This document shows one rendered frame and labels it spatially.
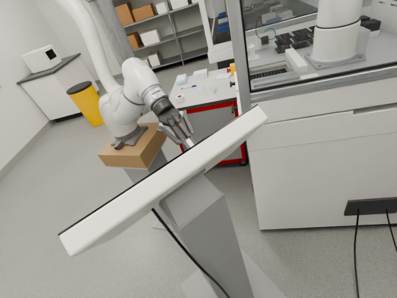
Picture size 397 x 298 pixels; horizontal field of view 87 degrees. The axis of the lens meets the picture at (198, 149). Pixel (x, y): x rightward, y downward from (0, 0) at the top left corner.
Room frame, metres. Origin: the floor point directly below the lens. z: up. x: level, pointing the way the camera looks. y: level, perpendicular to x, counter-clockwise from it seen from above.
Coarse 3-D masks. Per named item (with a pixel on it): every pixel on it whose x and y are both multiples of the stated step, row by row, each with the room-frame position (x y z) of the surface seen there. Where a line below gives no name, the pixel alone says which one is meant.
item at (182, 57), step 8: (112, 0) 5.17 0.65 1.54; (184, 8) 4.95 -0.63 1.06; (160, 16) 5.04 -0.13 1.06; (168, 16) 5.01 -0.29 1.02; (128, 24) 5.19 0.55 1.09; (176, 32) 5.46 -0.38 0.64; (184, 32) 5.23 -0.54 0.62; (192, 32) 4.95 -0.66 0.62; (160, 40) 5.22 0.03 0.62; (168, 40) 5.04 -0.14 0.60; (176, 40) 5.01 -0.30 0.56; (136, 48) 5.19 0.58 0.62; (200, 48) 5.38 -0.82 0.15; (176, 56) 5.43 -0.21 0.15; (184, 56) 5.19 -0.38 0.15; (192, 56) 4.99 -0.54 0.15; (160, 64) 5.18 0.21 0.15; (168, 64) 5.07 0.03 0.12
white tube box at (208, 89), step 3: (201, 87) 1.64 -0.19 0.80; (204, 87) 1.62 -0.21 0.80; (207, 87) 1.60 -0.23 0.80; (210, 87) 1.59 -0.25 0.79; (213, 87) 1.57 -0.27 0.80; (198, 90) 1.59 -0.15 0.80; (201, 90) 1.57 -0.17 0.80; (204, 90) 1.56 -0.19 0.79; (207, 90) 1.55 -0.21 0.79; (210, 90) 1.53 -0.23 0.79; (213, 90) 1.53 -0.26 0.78; (201, 93) 1.58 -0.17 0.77; (204, 93) 1.56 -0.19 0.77; (207, 93) 1.55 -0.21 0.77; (210, 93) 1.54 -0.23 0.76; (213, 93) 1.52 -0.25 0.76
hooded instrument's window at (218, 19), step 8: (208, 0) 2.09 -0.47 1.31; (216, 0) 2.07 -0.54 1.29; (224, 0) 2.05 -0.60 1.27; (208, 8) 2.09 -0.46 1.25; (216, 8) 2.07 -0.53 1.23; (224, 8) 2.05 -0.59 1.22; (208, 16) 2.09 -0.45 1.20; (216, 16) 2.07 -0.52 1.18; (224, 16) 2.05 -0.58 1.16; (216, 24) 2.08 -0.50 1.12; (224, 24) 2.06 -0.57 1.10; (216, 32) 2.08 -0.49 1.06; (224, 32) 2.06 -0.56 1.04; (216, 40) 2.09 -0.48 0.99; (224, 40) 2.06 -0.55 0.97; (208, 48) 2.14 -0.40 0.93
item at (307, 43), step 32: (256, 0) 0.72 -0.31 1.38; (288, 0) 0.70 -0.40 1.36; (320, 0) 0.67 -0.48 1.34; (352, 0) 0.65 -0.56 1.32; (384, 0) 0.62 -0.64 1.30; (256, 32) 0.73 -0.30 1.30; (288, 32) 0.70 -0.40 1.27; (320, 32) 0.67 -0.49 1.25; (352, 32) 0.64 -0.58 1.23; (384, 32) 0.61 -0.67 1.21; (256, 64) 0.73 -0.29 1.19; (288, 64) 0.70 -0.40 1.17; (320, 64) 0.67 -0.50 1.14; (352, 64) 0.64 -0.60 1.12
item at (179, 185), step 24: (240, 120) 0.43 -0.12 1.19; (264, 120) 0.43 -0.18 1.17; (216, 144) 0.38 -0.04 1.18; (240, 144) 0.53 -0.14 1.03; (168, 168) 0.34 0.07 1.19; (192, 168) 0.34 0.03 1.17; (144, 192) 0.31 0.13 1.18; (168, 192) 0.35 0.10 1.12; (192, 192) 0.38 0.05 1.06; (216, 192) 0.37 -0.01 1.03; (96, 216) 0.28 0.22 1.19; (120, 216) 0.27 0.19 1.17; (72, 240) 0.25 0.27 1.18; (96, 240) 0.25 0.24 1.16
